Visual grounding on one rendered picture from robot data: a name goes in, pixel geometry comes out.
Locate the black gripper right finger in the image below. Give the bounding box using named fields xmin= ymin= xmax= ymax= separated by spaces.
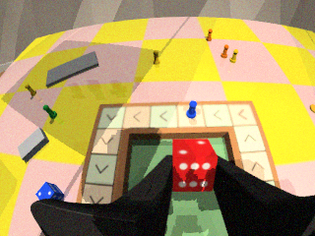
xmin=213 ymin=155 xmax=315 ymax=236

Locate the grey cube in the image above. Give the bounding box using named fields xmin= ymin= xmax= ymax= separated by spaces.
xmin=17 ymin=127 xmax=50 ymax=161

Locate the grey flat rectangular slab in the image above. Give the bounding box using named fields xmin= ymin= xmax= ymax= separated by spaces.
xmin=46 ymin=52 xmax=99 ymax=87

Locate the dark blue die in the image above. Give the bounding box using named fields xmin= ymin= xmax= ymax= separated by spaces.
xmin=35 ymin=181 xmax=64 ymax=201

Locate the blue pawn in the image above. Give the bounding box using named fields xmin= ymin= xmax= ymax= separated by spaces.
xmin=186 ymin=101 xmax=197 ymax=119

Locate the yellow flat disc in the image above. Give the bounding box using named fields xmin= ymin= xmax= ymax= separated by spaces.
xmin=310 ymin=103 xmax=315 ymax=114

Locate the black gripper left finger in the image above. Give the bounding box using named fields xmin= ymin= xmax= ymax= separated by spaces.
xmin=31 ymin=154 xmax=173 ymax=236

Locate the red die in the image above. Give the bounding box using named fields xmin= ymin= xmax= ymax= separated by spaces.
xmin=172 ymin=139 xmax=218 ymax=193

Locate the orange pawn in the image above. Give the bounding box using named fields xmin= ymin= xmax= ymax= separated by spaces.
xmin=206 ymin=29 xmax=213 ymax=40
xmin=220 ymin=44 xmax=228 ymax=59

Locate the square board game track with arrows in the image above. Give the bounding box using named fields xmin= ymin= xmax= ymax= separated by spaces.
xmin=76 ymin=101 xmax=281 ymax=204

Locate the green pawn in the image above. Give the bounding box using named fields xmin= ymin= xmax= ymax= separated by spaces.
xmin=43 ymin=105 xmax=58 ymax=119

